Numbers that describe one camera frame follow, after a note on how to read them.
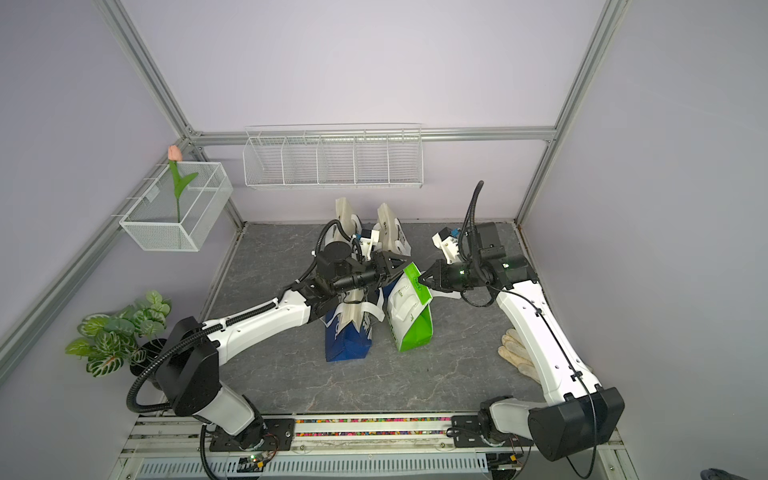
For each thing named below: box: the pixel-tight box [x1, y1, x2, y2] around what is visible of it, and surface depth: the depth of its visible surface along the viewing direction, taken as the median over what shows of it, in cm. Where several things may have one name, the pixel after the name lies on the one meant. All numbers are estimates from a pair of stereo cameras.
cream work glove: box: [498, 329, 541, 385], surface depth 87 cm
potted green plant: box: [65, 290, 172, 377], surface depth 66 cm
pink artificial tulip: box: [168, 144, 199, 223], surface depth 85 cm
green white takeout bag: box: [386, 262, 434, 352], surface depth 75 cm
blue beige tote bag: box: [320, 287, 386, 363], surface depth 82 cm
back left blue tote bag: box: [335, 197, 363, 239], surface depth 91 cm
